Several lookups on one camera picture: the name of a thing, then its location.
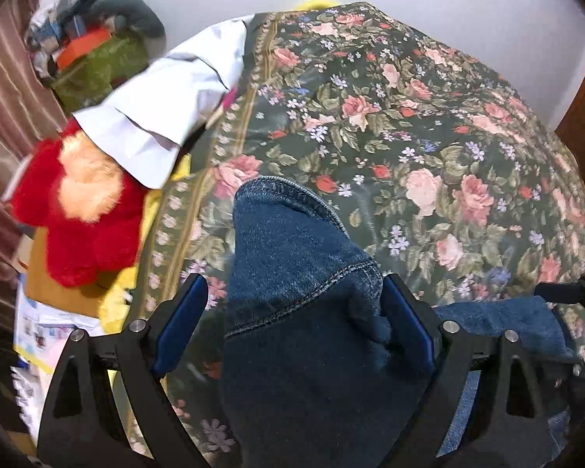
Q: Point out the white shirt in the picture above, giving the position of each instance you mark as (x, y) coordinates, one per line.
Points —
(175, 87)

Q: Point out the pink striped curtain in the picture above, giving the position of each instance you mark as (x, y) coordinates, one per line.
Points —
(9, 97)

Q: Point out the yellow cloth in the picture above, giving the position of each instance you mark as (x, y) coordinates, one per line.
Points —
(122, 297)

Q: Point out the orange box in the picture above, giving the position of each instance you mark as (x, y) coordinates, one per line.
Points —
(80, 46)

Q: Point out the floral bedspread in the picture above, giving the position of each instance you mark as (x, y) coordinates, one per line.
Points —
(395, 131)

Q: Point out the red plush toy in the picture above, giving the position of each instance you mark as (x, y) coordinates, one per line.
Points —
(78, 243)

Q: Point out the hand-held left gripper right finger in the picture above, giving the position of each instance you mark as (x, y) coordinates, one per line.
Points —
(409, 321)

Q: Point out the green bag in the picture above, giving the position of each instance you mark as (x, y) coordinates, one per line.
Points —
(97, 66)

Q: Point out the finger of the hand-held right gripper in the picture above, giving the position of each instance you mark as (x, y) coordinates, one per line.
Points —
(565, 295)

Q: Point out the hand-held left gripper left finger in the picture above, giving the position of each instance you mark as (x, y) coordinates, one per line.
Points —
(183, 321)

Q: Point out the pile of small clutter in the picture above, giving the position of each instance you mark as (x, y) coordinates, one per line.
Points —
(53, 14)

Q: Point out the printed paper packaging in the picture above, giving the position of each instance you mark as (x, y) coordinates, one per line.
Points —
(44, 331)

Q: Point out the yellow cushion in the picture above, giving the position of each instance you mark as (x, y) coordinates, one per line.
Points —
(317, 2)

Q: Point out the blue denim jeans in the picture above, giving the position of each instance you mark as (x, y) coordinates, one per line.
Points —
(297, 302)

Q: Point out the brown cardboard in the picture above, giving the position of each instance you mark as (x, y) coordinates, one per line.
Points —
(44, 273)

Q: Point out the grey plush toy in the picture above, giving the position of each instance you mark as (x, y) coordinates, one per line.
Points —
(136, 12)

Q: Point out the white patterned cloth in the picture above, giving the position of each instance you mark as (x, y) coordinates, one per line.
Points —
(27, 395)

